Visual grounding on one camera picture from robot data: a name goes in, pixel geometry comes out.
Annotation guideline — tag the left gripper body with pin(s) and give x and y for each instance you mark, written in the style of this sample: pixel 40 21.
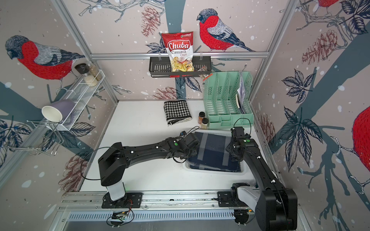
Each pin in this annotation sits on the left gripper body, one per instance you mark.
pixel 189 153

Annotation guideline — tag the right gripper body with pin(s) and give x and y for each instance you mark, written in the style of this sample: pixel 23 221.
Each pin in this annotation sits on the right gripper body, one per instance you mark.
pixel 230 147

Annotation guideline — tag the white plastic basket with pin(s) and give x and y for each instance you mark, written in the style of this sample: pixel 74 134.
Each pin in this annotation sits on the white plastic basket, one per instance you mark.
pixel 188 166

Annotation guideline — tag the navy plaid scarf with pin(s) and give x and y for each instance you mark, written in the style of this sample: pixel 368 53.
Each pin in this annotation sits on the navy plaid scarf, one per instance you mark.
pixel 214 151

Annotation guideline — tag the houndstooth scarf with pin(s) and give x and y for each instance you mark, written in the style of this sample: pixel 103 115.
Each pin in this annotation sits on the houndstooth scarf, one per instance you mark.
pixel 177 112

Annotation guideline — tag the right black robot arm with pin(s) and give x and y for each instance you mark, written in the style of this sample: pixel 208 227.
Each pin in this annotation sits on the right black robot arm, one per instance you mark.
pixel 274 206

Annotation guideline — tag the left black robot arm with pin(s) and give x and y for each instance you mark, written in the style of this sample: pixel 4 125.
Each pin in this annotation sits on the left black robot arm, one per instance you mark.
pixel 118 158

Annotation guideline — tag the tan spice bottle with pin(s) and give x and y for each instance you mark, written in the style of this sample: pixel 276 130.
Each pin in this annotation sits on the tan spice bottle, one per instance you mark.
pixel 204 123

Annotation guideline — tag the brown spice bottle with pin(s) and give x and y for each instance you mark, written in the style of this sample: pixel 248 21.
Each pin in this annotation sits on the brown spice bottle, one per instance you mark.
pixel 201 116

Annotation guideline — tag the papers in organizer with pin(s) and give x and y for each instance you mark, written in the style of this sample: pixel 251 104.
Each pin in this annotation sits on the papers in organizer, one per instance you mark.
pixel 242 95

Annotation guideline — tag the mint green file organizer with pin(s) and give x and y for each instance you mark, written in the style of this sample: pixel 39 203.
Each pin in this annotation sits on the mint green file organizer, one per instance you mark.
pixel 219 99

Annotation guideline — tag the red Chuba chips bag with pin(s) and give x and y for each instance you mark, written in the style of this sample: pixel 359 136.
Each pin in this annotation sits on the red Chuba chips bag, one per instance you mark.
pixel 179 47

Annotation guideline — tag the glass spice jar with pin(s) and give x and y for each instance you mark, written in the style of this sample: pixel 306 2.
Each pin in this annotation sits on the glass spice jar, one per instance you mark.
pixel 94 70

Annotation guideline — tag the black lid spice jar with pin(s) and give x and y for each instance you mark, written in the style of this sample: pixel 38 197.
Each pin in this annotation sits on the black lid spice jar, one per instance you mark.
pixel 88 78

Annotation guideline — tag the lavender cup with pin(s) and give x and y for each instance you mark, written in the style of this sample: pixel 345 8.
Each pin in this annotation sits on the lavender cup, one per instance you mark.
pixel 58 111

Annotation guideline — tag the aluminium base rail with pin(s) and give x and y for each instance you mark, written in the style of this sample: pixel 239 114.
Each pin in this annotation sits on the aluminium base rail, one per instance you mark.
pixel 155 206

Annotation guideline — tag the black wall-mounted basket shelf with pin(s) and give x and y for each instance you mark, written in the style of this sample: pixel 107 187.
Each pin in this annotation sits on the black wall-mounted basket shelf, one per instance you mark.
pixel 161 67

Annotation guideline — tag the small circuit board with wires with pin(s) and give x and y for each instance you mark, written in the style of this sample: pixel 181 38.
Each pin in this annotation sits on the small circuit board with wires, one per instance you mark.
pixel 120 218

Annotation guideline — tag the white wire wall shelf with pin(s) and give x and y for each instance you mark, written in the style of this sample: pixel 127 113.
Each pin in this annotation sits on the white wire wall shelf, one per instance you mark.
pixel 80 93

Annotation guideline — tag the wire cup holder rack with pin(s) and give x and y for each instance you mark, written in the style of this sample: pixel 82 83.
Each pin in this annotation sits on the wire cup holder rack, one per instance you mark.
pixel 31 137

